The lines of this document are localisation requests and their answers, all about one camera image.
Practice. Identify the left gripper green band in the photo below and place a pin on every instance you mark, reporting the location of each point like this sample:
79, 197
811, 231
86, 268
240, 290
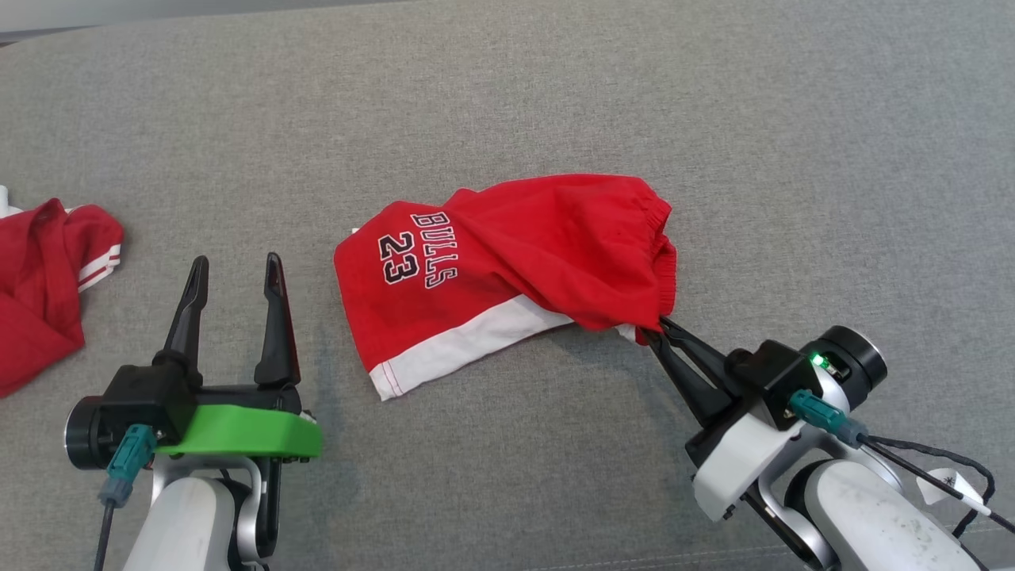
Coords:
238, 432

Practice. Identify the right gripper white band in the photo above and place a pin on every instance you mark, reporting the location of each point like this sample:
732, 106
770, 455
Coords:
745, 460

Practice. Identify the red Bulls 23 shorts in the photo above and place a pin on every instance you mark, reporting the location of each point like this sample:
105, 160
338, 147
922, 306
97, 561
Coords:
555, 238

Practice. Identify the red white striped jersey shirt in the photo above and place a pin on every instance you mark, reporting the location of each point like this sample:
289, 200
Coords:
40, 301

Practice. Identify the grey fabric sofa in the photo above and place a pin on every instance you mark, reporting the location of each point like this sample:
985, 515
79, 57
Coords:
507, 95

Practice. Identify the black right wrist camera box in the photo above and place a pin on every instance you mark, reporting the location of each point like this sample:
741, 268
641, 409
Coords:
773, 381

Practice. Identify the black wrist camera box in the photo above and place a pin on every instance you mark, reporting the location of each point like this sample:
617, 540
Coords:
135, 404
773, 381

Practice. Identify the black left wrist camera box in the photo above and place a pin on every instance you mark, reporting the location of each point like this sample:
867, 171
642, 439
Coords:
135, 404

